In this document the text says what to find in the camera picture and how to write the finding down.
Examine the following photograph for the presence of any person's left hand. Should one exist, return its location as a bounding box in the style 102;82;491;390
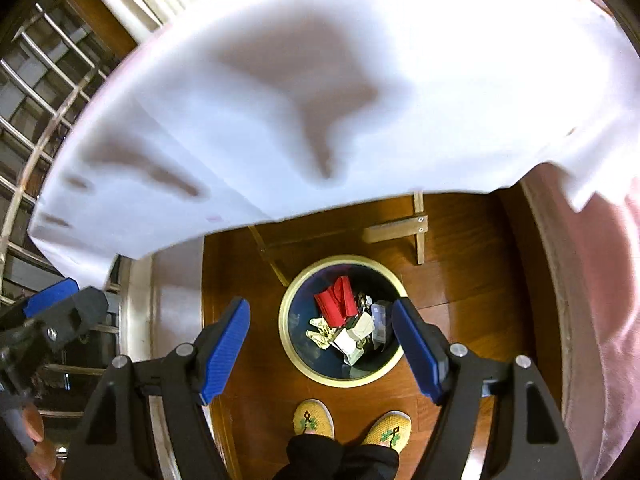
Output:
22;404;63;480

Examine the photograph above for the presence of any red envelope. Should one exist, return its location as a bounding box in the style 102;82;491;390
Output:
314;275;359;328

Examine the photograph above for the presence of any purple white carton box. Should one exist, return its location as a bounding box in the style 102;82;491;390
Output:
370;301;392;348

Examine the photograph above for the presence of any cartoon print bed sheet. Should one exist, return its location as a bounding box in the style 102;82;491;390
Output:
28;0;639;287

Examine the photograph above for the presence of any right yellow slipper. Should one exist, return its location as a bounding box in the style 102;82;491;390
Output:
362;411;412;454

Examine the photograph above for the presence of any left yellow slipper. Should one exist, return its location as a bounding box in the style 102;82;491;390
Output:
293;399;335;439

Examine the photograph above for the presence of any yellow slipper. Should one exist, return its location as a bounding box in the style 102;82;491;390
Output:
293;399;335;439
362;411;412;454

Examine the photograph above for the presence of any round trash bin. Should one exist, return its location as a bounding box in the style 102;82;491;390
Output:
279;255;406;388

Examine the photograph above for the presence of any metal window grille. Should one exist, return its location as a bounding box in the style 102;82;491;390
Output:
1;0;120;424

